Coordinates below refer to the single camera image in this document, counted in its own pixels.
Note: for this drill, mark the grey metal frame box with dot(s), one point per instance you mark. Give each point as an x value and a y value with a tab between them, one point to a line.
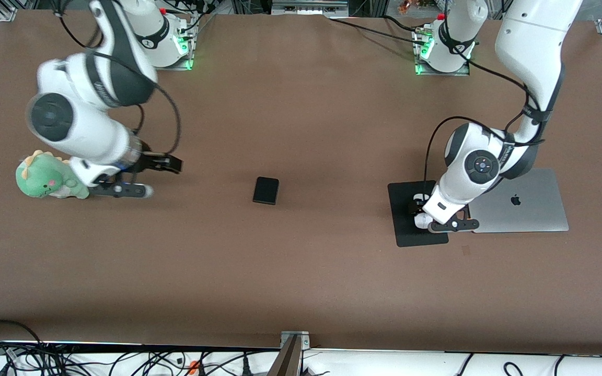
309	6

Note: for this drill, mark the white computer mouse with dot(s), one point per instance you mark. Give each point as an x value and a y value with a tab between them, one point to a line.
420	221

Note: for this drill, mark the silver laptop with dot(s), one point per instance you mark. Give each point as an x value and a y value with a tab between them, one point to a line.
531	209

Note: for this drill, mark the green dinosaur plush toy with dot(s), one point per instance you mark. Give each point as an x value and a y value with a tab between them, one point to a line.
45	180

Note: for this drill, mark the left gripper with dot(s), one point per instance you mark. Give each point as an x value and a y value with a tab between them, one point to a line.
415	205

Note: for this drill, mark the small black box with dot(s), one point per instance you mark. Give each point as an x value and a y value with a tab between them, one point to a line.
266	190

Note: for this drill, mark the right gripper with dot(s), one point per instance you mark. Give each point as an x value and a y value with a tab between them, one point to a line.
148	160

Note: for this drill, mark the black mouse pad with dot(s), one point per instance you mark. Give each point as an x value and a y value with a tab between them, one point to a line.
411	235

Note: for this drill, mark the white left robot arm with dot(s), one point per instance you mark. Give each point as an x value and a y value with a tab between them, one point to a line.
531	52

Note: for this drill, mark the metal table edge bracket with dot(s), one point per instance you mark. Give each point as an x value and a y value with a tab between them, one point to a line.
294	338

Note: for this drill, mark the dark aluminium post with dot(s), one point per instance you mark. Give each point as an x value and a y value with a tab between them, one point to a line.
286	363

